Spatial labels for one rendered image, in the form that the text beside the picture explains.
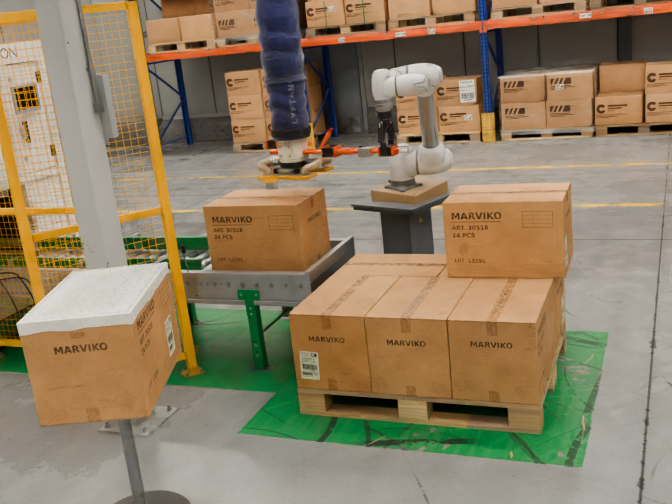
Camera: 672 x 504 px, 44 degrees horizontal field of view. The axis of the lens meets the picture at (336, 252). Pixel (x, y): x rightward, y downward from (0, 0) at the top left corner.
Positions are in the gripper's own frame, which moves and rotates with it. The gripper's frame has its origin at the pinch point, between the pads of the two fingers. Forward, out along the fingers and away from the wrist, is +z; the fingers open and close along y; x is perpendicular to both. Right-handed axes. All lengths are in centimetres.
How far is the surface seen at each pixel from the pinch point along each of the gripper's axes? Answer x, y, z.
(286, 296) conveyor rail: -52, 35, 75
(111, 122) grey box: -93, 101, -33
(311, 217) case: -50, 4, 38
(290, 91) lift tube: -52, 8, -34
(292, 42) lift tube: -48, 6, -59
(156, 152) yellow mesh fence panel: -112, 55, -10
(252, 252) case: -79, 26, 54
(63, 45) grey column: -96, 119, -71
